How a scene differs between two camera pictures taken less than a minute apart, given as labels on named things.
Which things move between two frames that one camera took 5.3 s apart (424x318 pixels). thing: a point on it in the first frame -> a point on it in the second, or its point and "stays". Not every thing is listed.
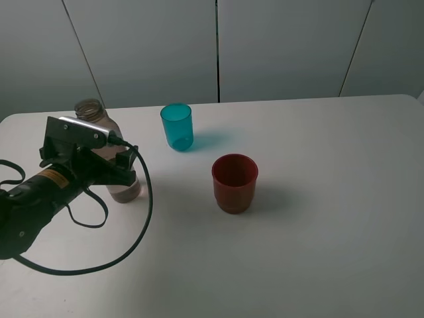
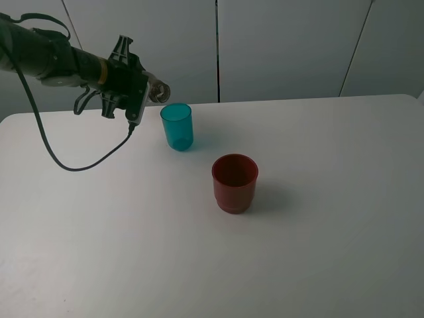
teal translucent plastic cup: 177,122 stays
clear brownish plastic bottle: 91,112 -> 158,91
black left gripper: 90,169 -> 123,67
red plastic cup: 234,177 stays
